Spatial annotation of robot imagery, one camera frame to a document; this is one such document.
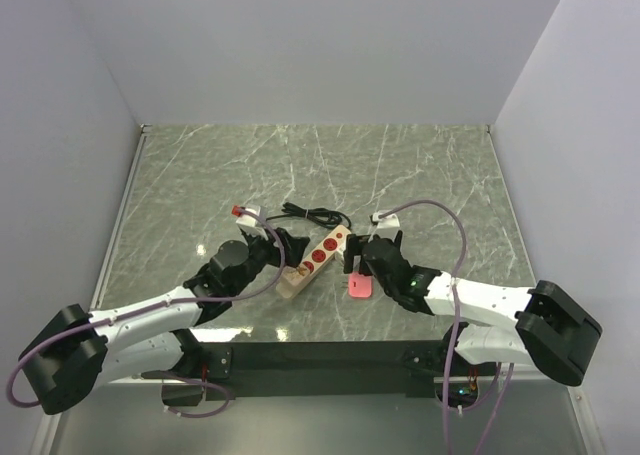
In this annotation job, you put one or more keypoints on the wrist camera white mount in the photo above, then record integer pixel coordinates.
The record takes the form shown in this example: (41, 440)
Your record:
(248, 221)
(384, 226)

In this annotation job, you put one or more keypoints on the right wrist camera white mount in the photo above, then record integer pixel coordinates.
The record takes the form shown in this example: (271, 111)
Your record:
(384, 226)

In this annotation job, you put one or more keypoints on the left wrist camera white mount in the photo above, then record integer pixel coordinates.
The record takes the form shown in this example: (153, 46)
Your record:
(248, 221)

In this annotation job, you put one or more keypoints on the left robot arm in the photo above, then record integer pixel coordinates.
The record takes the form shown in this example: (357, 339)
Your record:
(78, 351)

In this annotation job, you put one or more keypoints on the pink cube socket adapter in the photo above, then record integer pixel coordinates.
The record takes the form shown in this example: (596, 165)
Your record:
(296, 276)

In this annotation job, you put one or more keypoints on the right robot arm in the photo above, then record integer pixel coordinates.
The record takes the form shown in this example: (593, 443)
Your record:
(540, 326)

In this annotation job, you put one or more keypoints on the pink flat plug adapter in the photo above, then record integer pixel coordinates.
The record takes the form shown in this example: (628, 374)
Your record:
(359, 286)

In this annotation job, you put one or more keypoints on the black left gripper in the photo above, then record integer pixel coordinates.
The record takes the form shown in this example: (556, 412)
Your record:
(293, 246)

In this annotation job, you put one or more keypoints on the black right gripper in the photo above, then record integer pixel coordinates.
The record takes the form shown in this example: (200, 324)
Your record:
(354, 245)

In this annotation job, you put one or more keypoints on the beige power strip red sockets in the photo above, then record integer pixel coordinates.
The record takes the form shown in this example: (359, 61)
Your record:
(318, 259)

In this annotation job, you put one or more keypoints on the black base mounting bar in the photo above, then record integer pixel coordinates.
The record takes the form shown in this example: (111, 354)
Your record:
(263, 369)

